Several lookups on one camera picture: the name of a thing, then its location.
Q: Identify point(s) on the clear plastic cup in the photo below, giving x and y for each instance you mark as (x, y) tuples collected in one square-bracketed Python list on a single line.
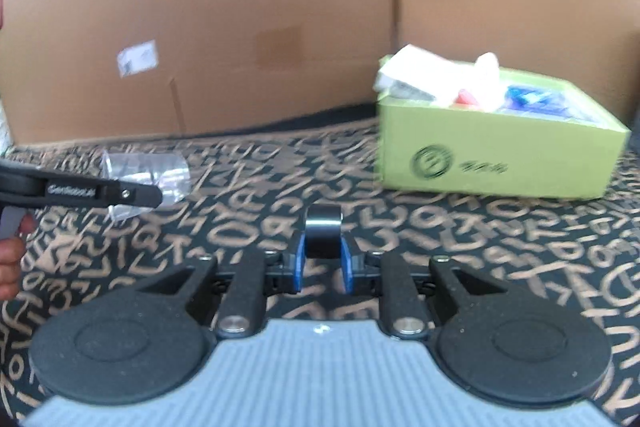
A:
[(150, 172)]

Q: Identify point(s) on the black tape roll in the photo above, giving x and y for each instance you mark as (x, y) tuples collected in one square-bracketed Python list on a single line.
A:
[(323, 237)]

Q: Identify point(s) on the person's left hand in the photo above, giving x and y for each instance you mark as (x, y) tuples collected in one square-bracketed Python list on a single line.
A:
[(10, 262)]

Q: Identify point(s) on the white shipping label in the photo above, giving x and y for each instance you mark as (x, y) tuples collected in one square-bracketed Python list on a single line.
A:
[(136, 59)]

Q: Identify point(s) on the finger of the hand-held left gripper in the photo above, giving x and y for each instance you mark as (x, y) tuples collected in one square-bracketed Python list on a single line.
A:
[(135, 196)]

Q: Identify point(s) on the green shoe box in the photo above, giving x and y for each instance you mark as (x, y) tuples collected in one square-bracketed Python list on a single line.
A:
[(500, 157)]

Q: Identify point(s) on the white flat packet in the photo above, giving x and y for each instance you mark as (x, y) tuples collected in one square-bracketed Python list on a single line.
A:
[(412, 64)]

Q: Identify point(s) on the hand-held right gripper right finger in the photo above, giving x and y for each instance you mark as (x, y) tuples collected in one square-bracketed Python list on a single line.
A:
[(347, 264)]

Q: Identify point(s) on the blue packet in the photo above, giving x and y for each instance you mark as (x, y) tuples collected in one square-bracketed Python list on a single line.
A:
[(530, 99)]

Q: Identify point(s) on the black mat with beige letters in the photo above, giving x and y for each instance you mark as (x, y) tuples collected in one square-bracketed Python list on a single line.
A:
[(500, 247)]

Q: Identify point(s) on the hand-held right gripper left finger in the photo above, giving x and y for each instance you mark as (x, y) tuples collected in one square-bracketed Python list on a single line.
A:
[(296, 262)]

